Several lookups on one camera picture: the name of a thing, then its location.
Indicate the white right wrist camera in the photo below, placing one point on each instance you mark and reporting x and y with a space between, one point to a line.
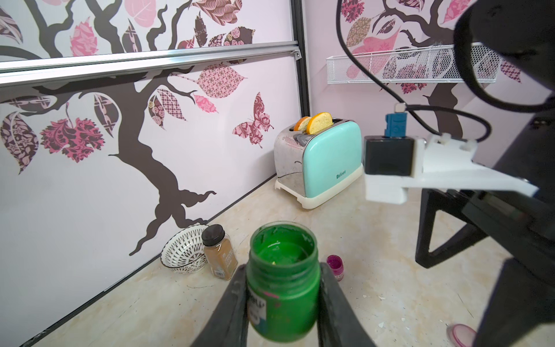
394 163

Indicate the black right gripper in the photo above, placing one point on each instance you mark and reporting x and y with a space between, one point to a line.
451 222

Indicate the orange toast slice back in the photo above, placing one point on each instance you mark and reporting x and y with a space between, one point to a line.
302 124

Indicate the white wire wall shelf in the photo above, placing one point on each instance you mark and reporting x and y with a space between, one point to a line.
434 64

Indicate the aluminium rail back wall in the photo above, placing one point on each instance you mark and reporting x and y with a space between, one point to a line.
39 71

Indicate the brown spice jar black lid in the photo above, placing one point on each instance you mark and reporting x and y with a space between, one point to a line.
219 252

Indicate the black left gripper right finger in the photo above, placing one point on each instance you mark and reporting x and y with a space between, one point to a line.
337 324

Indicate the yellow toast slice front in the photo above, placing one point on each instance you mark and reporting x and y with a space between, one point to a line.
319 123

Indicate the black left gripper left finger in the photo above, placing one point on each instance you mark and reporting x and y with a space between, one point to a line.
228 325

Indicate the pink paint jar lid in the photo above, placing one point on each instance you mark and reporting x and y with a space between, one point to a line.
461 335

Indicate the mint green Belinee toaster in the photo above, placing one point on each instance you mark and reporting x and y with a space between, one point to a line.
316 167

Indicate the magenta paint jar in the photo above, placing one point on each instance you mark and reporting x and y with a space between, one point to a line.
335 263

